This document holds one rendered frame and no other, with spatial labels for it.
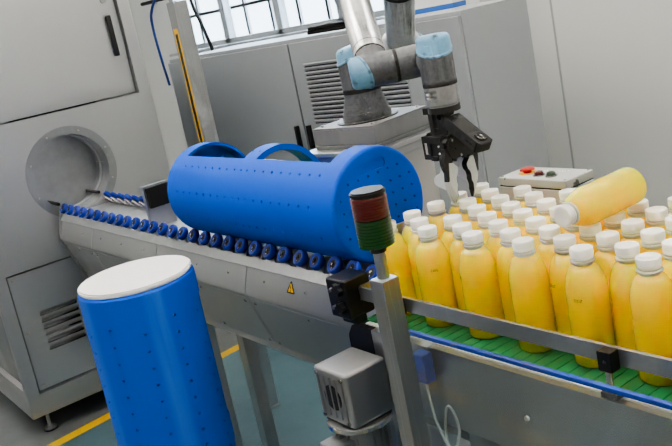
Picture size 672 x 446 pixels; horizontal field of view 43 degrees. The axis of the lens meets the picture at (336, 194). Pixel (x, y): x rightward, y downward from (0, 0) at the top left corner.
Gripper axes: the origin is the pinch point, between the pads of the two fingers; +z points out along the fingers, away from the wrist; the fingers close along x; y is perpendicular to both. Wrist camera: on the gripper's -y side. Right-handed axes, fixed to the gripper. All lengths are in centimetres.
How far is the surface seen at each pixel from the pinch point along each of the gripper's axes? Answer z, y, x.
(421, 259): 6.9, -6.9, 21.3
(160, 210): 14, 151, 6
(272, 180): -5, 51, 17
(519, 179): 2.0, 1.2, -18.8
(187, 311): 18, 49, 49
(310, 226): 4.5, 34.0, 19.4
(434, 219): 4.5, 5.2, 5.5
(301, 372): 112, 183, -55
